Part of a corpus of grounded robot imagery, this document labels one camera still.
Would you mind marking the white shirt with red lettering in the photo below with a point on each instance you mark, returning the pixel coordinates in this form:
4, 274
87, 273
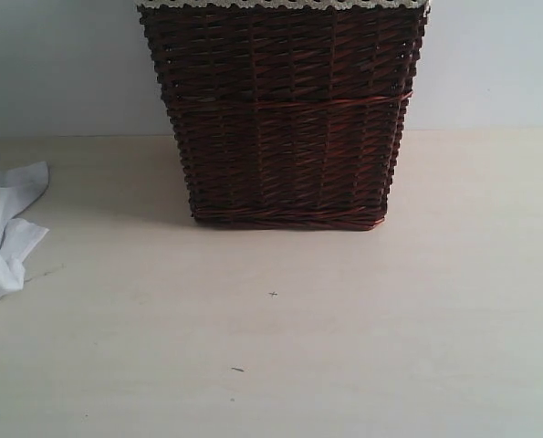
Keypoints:
19, 189

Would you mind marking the dark brown wicker basket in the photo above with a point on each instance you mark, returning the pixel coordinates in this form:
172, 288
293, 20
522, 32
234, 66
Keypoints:
286, 118

